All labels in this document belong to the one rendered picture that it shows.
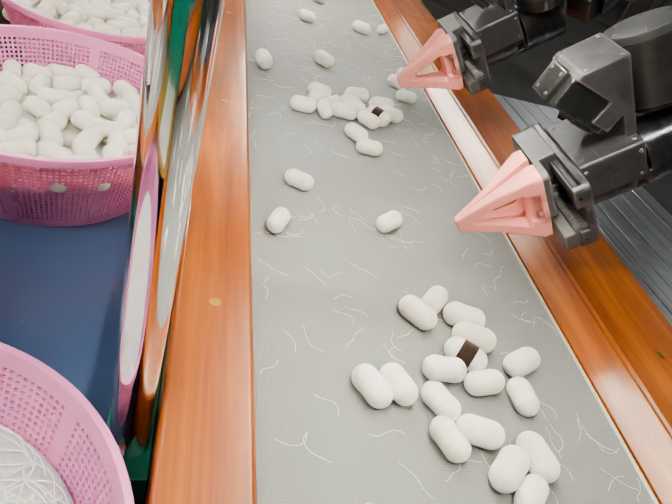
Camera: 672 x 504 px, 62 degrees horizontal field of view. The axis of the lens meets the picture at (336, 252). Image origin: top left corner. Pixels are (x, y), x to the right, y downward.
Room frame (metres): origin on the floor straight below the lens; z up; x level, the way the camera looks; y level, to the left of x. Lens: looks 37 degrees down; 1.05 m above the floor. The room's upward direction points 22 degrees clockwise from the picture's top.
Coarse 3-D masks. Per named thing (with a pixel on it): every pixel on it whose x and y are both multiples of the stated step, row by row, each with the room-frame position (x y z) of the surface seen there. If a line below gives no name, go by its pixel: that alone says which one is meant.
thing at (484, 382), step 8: (472, 376) 0.31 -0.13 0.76; (480, 376) 0.31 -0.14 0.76; (488, 376) 0.31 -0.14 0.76; (496, 376) 0.32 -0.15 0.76; (464, 384) 0.31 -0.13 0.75; (472, 384) 0.30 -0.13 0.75; (480, 384) 0.30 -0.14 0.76; (488, 384) 0.31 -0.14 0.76; (496, 384) 0.31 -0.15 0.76; (504, 384) 0.32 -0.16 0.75; (472, 392) 0.30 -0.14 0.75; (480, 392) 0.30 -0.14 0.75; (488, 392) 0.31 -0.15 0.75; (496, 392) 0.31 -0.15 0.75
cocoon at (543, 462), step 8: (528, 432) 0.28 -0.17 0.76; (520, 440) 0.27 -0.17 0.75; (528, 440) 0.27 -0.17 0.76; (536, 440) 0.27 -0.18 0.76; (544, 440) 0.27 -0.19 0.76; (528, 448) 0.26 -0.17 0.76; (536, 448) 0.26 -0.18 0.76; (544, 448) 0.26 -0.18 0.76; (536, 456) 0.26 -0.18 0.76; (544, 456) 0.26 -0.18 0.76; (552, 456) 0.26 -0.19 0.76; (536, 464) 0.25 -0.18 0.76; (544, 464) 0.25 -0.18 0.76; (552, 464) 0.25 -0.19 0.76; (536, 472) 0.25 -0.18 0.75; (544, 472) 0.25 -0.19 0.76; (552, 472) 0.25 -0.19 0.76; (552, 480) 0.25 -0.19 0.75
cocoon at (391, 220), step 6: (384, 216) 0.48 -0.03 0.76; (390, 216) 0.48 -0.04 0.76; (396, 216) 0.48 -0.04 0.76; (378, 222) 0.47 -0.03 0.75; (384, 222) 0.47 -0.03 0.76; (390, 222) 0.47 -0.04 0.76; (396, 222) 0.48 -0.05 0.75; (378, 228) 0.47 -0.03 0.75; (384, 228) 0.47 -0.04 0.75; (390, 228) 0.47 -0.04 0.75
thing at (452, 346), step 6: (456, 336) 0.34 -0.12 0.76; (450, 342) 0.34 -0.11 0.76; (456, 342) 0.34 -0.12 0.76; (462, 342) 0.34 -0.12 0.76; (444, 348) 0.34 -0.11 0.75; (450, 348) 0.33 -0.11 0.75; (456, 348) 0.33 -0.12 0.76; (450, 354) 0.33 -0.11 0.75; (456, 354) 0.33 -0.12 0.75; (480, 354) 0.33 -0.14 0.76; (474, 360) 0.33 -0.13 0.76; (480, 360) 0.33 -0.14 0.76; (486, 360) 0.33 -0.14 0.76; (474, 366) 0.32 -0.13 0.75; (480, 366) 0.33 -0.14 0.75
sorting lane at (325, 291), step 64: (256, 0) 1.04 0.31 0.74; (256, 64) 0.76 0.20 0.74; (320, 64) 0.86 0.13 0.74; (384, 64) 0.97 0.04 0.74; (256, 128) 0.58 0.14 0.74; (320, 128) 0.64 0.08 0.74; (384, 128) 0.72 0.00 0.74; (256, 192) 0.46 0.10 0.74; (320, 192) 0.50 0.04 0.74; (384, 192) 0.55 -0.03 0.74; (448, 192) 0.61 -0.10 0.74; (256, 256) 0.37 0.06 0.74; (320, 256) 0.40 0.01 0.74; (384, 256) 0.44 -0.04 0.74; (448, 256) 0.48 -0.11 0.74; (512, 256) 0.53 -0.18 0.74; (256, 320) 0.30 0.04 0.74; (320, 320) 0.32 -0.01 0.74; (384, 320) 0.35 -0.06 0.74; (512, 320) 0.42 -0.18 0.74; (256, 384) 0.24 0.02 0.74; (320, 384) 0.26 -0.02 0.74; (448, 384) 0.31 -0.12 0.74; (576, 384) 0.37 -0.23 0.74; (256, 448) 0.20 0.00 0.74; (320, 448) 0.21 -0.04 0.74; (384, 448) 0.23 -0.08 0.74; (576, 448) 0.30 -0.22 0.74
